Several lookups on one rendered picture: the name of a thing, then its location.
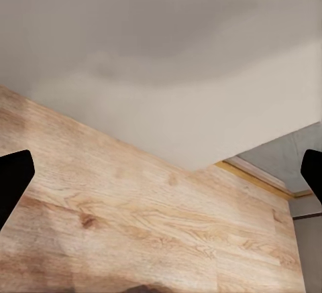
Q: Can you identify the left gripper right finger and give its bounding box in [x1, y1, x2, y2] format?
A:
[301, 149, 322, 203]

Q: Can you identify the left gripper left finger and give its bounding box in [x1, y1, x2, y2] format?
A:
[0, 150, 35, 230]

